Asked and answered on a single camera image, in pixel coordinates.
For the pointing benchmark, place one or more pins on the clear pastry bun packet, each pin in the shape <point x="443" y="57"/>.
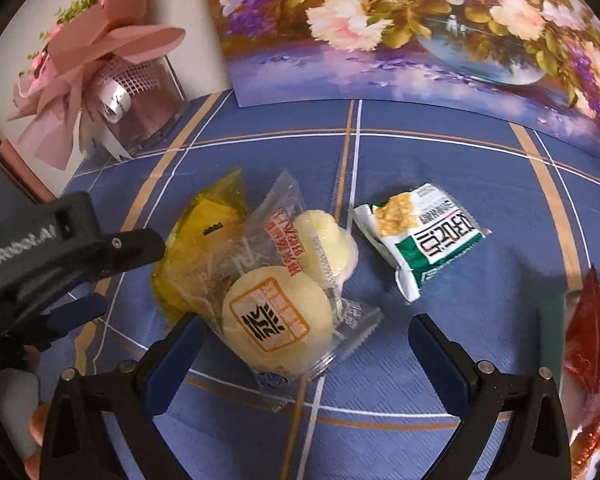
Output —
<point x="275" y="325"/>

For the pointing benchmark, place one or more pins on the yellow snack packet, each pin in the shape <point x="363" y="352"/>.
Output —
<point x="200" y="225"/>

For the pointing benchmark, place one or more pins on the large red snack bag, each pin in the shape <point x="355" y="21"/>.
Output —
<point x="597" y="435"/>

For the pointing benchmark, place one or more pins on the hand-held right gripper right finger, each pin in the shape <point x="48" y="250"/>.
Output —
<point x="437" y="365"/>

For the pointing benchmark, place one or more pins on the red pointed snack packet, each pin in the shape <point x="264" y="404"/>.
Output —
<point x="592" y="340"/>

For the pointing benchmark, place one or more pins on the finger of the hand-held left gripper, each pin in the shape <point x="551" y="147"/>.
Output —
<point x="80" y="312"/>
<point x="130" y="250"/>

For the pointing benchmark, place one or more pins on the pink wrapped flower bouquet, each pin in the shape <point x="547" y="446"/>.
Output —
<point x="80" y="60"/>

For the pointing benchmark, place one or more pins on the floral painting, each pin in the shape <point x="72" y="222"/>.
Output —
<point x="380" y="35"/>

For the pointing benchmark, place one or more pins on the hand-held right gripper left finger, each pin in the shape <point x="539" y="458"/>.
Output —
<point x="180" y="360"/>

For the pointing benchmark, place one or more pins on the person's left hand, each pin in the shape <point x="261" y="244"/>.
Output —
<point x="37" y="425"/>

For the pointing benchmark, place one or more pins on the green and white snack packet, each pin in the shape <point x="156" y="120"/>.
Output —
<point x="430" y="245"/>

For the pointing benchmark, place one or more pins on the blue checked tablecloth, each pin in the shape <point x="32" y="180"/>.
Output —
<point x="430" y="160"/>

